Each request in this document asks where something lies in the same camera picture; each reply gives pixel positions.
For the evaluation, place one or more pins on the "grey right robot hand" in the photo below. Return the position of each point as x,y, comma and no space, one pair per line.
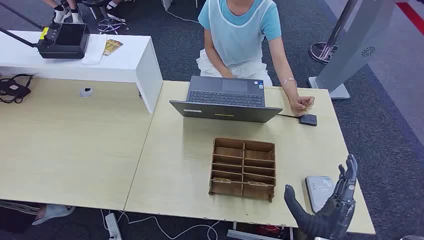
328,220

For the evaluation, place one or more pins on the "person's left hand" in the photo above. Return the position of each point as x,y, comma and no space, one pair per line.
298,105

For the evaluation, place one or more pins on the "person's right hand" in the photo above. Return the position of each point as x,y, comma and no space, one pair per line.
227,75

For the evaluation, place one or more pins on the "gold ID card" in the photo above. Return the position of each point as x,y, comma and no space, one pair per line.
308,106

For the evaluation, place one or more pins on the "wooden compartment box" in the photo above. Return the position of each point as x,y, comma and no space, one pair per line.
232,152

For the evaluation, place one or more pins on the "person's right forearm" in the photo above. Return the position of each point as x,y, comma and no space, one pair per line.
215,61

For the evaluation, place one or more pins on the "person's left forearm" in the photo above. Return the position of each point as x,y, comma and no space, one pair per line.
285,71

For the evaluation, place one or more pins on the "small black card reader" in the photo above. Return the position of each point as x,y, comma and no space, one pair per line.
308,120

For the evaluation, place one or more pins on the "grey card reader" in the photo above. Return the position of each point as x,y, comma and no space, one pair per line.
318,192

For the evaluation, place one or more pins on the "person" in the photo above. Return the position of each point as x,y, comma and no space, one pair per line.
61,13
236,36
112,5

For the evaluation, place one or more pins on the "person's foot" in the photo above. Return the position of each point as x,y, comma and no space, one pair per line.
54,212

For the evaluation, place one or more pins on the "person's leg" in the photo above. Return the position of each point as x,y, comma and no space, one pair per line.
20,207

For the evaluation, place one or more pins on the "dark grey laptop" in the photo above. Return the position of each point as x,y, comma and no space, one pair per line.
225,112

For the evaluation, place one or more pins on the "red object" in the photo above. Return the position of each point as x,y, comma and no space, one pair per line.
268,230

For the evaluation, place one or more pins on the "grey kiosk stand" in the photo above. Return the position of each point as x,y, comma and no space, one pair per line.
357,43

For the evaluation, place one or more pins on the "grey metal table foot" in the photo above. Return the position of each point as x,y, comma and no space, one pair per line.
242,235

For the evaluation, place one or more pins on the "white desk riser shelf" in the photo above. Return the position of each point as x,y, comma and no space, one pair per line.
132,66

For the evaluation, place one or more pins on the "black stool chrome base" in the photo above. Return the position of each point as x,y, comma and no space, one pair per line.
111,24

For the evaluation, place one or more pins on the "white paper sheet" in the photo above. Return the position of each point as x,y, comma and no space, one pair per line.
94,49

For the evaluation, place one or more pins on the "black joystick controller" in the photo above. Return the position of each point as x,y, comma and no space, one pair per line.
64,41

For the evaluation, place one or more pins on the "white power strip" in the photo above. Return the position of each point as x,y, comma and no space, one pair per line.
113,227

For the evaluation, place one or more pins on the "black rod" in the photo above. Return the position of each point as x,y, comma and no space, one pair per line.
16,37
20,16

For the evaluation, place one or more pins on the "chrome stanchion post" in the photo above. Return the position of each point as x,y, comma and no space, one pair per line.
323,51

